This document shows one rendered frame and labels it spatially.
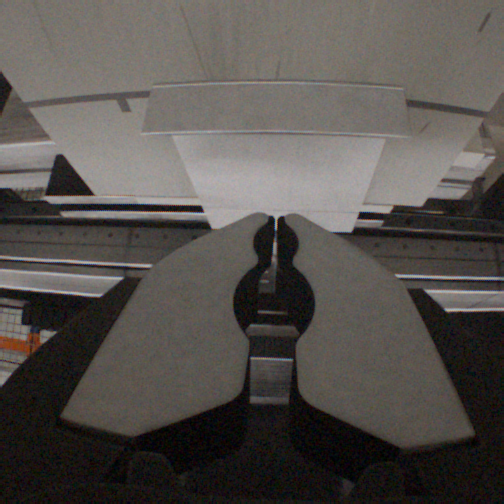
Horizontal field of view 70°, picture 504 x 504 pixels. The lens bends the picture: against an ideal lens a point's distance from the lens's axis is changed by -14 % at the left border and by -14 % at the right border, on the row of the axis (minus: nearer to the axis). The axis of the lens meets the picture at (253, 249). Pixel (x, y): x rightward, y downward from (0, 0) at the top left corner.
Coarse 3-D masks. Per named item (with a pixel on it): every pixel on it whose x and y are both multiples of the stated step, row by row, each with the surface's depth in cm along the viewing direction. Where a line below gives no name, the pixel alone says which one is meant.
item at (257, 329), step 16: (272, 256) 29; (272, 272) 33; (272, 288) 38; (288, 288) 40; (272, 304) 39; (288, 304) 39; (256, 320) 40; (272, 320) 40; (288, 320) 40; (288, 336) 47
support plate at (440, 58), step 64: (0, 0) 9; (64, 0) 9; (128, 0) 10; (192, 0) 10; (256, 0) 10; (320, 0) 10; (384, 0) 9; (448, 0) 9; (0, 64) 12; (64, 64) 12; (128, 64) 12; (192, 64) 12; (256, 64) 12; (320, 64) 12; (384, 64) 12; (448, 64) 11; (64, 128) 16; (128, 128) 16; (448, 128) 14; (128, 192) 21; (192, 192) 21; (384, 192) 20
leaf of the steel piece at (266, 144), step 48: (192, 96) 13; (240, 96) 13; (288, 96) 13; (336, 96) 12; (384, 96) 12; (192, 144) 17; (240, 144) 16; (288, 144) 16; (336, 144) 16; (240, 192) 21; (288, 192) 20; (336, 192) 20
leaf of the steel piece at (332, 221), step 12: (216, 216) 24; (228, 216) 23; (240, 216) 23; (276, 216) 23; (312, 216) 23; (324, 216) 23; (336, 216) 23; (348, 216) 22; (216, 228) 25; (336, 228) 24; (348, 228) 24
